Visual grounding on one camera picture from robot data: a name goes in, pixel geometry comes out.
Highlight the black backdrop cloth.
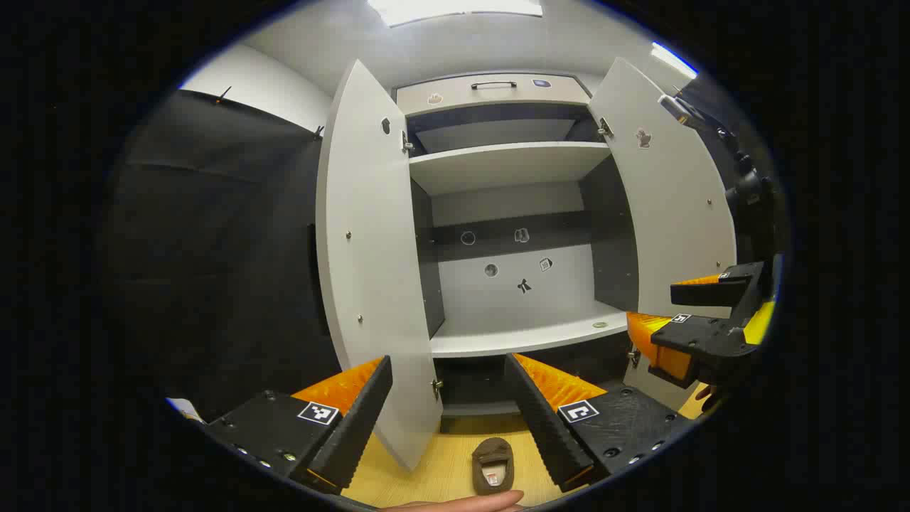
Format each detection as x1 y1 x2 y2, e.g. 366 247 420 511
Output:
107 89 342 422

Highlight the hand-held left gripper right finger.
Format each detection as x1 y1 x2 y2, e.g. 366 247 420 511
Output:
503 352 694 494

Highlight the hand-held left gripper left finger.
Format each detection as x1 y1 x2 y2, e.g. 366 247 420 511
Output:
203 354 394 496

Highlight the brown fuzzy shoe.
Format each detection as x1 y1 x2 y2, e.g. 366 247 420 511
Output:
471 437 515 496

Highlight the ceiling light panel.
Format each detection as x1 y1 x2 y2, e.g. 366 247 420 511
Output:
366 0 545 28
651 41 699 79

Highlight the grey cabinet shelf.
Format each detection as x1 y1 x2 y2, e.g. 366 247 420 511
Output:
409 141 614 196
430 299 630 358

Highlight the grey shoe cabinet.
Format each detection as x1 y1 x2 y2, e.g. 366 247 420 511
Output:
315 57 738 474

